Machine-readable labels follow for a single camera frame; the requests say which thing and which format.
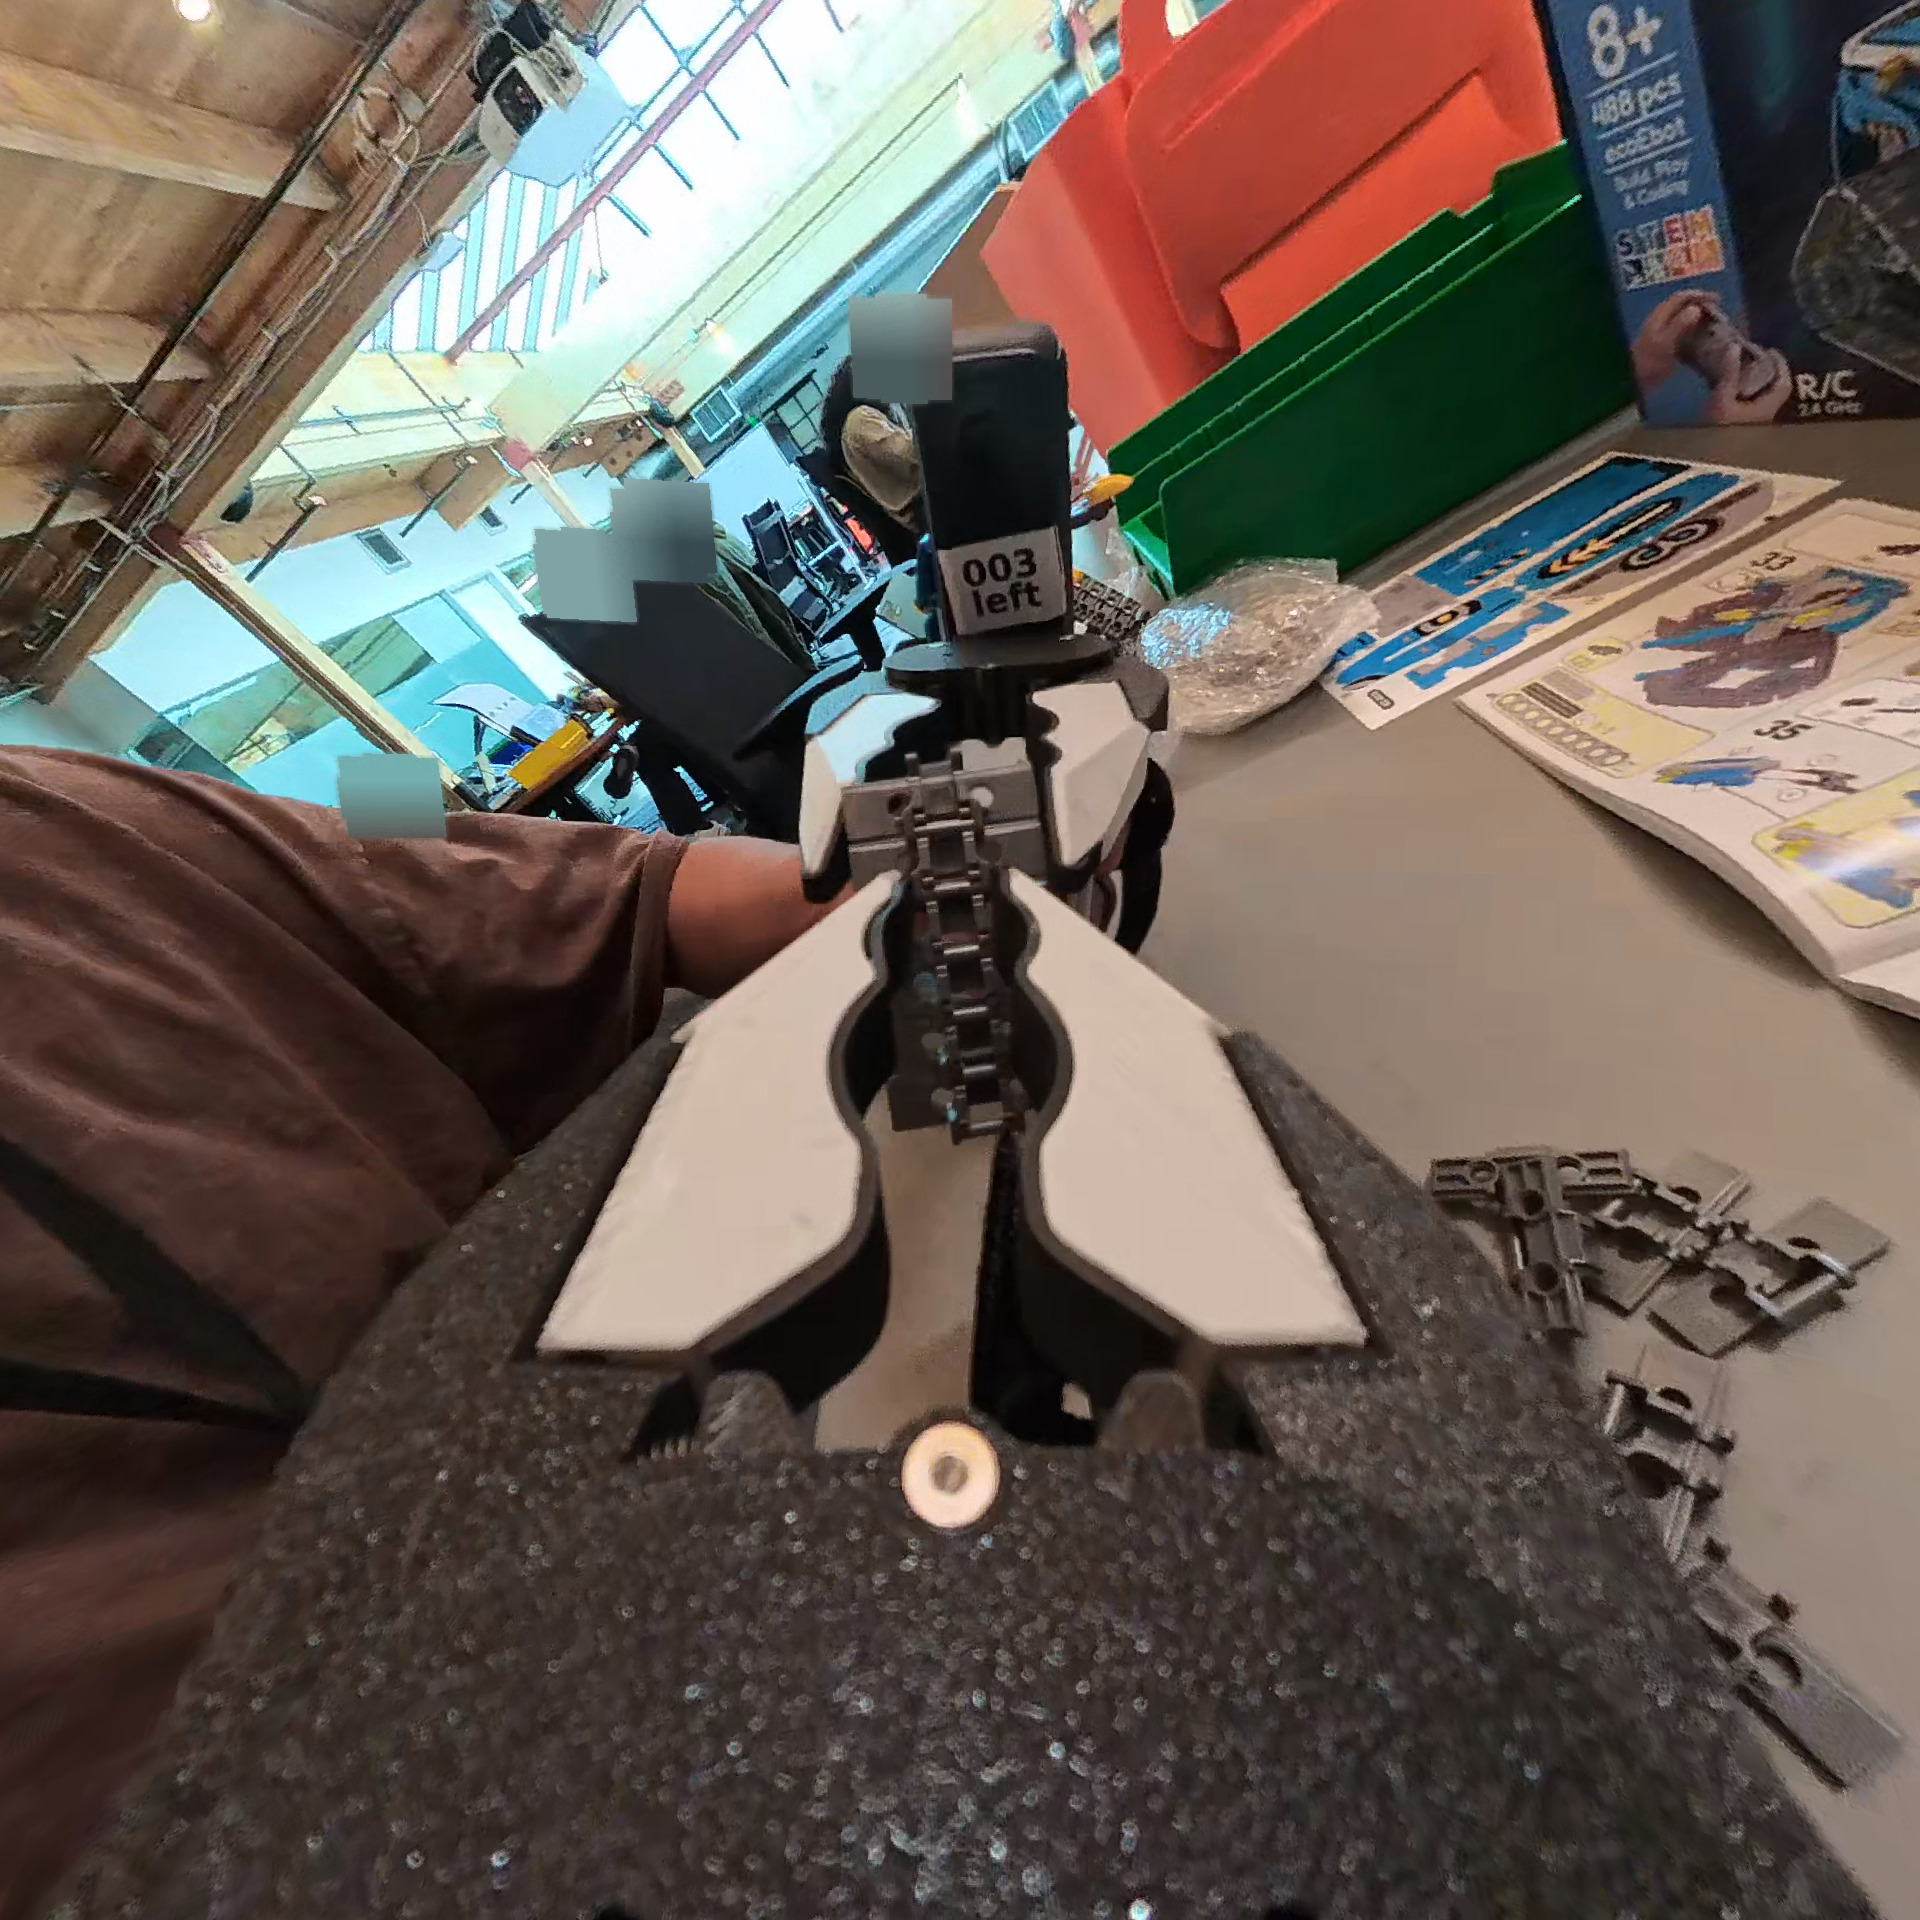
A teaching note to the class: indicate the green plastic bin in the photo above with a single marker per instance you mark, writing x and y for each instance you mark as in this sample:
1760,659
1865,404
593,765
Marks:
1350,451

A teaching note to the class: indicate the grey desk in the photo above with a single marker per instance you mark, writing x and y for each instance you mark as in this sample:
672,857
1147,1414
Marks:
1424,931

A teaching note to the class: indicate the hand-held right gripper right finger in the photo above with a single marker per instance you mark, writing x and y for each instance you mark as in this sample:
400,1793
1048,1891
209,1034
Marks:
1186,1185

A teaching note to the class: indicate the blue toy box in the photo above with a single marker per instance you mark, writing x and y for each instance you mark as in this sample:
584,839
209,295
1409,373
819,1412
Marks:
1681,227

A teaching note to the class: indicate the pile of grey track links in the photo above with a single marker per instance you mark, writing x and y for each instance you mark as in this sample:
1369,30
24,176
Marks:
1561,1245

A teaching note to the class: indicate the ceiling mounted device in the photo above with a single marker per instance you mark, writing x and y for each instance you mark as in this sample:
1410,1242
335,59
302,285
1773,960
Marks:
525,89

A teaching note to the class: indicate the instruction booklet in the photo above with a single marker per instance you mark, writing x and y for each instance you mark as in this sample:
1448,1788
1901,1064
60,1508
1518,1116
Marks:
1725,719

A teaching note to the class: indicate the blue sticker sheet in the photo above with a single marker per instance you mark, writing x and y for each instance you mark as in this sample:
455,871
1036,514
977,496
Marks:
1561,578

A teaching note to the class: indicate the black office chair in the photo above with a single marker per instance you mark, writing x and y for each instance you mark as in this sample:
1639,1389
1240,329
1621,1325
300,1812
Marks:
674,674

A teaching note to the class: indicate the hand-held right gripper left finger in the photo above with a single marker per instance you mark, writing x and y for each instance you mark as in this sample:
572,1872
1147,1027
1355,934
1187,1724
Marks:
721,1185

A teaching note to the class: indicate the clear plastic bag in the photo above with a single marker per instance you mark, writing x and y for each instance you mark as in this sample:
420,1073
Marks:
1252,646

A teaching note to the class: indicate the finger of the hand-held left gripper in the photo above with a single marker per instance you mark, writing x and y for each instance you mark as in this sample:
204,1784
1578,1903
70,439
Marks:
1103,765
823,818

